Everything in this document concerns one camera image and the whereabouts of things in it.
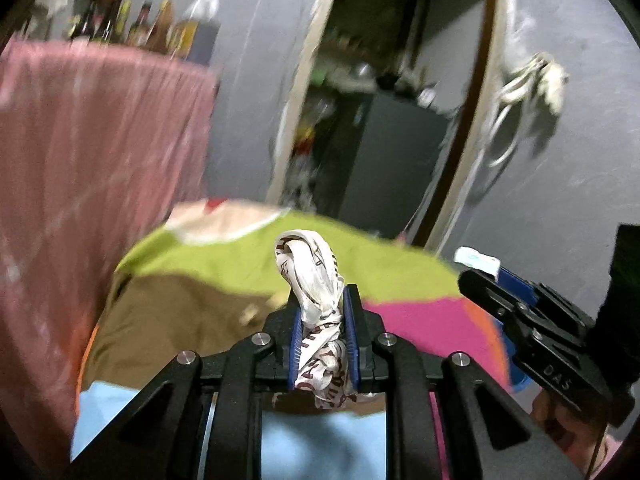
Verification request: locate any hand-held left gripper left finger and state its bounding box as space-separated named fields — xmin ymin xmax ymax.
xmin=62 ymin=305 xmax=303 ymax=480

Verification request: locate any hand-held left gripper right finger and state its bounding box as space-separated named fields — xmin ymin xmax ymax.
xmin=342 ymin=284 xmax=583 ymax=480

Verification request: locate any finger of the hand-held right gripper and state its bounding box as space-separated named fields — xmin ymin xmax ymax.
xmin=457 ymin=268 xmax=543 ymax=333
xmin=499 ymin=265 xmax=586 ymax=317

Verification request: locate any white packet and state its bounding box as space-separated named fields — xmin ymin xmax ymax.
xmin=454 ymin=246 xmax=502 ymax=277

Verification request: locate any white brown patterned cloth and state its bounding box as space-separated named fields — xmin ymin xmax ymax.
xmin=274 ymin=230 xmax=373 ymax=411

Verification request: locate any person's right hand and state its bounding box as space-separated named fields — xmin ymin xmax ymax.
xmin=530 ymin=391 xmax=621 ymax=466

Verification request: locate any multicolour patchwork blanket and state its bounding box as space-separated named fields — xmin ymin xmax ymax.
xmin=70 ymin=199 xmax=516 ymax=480

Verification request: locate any grey metal cabinet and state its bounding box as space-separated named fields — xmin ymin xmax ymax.
xmin=340 ymin=91 xmax=451 ymax=246

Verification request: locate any white cloth bag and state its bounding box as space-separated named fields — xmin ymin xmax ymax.
xmin=537 ymin=60 xmax=571 ymax=116

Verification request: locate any pink checked cloth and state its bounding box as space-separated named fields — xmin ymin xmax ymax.
xmin=0 ymin=40 xmax=218 ymax=461

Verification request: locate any large plastic oil jug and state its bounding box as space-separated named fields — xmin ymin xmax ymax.
xmin=182 ymin=0 xmax=222 ymax=66

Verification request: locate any brown bottle red cap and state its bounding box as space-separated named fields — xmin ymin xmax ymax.
xmin=129 ymin=0 xmax=154 ymax=48

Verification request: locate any tall bottle red label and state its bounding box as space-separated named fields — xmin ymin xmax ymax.
xmin=97 ymin=0 xmax=126 ymax=43

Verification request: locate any dark glass sauce bottle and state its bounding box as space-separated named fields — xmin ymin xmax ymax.
xmin=70 ymin=2 xmax=99 ymax=43

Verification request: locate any white coiled cable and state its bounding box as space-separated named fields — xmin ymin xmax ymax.
xmin=480 ymin=52 xmax=548 ymax=171

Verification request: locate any cream door frame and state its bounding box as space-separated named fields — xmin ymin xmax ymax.
xmin=267 ymin=0 xmax=506 ymax=256

